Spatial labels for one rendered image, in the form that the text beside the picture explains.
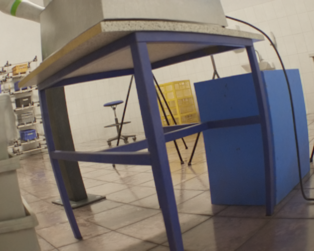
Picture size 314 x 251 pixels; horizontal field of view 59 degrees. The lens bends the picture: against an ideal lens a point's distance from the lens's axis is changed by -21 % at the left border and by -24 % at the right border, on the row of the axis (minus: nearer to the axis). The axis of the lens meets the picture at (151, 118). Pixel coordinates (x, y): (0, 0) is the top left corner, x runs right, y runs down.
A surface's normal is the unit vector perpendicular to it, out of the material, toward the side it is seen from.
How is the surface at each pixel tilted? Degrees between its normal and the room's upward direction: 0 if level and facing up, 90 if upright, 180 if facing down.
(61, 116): 90
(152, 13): 90
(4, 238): 96
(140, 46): 90
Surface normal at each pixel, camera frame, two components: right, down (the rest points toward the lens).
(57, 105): 0.74, -0.11
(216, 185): -0.75, 0.17
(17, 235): 0.54, 0.04
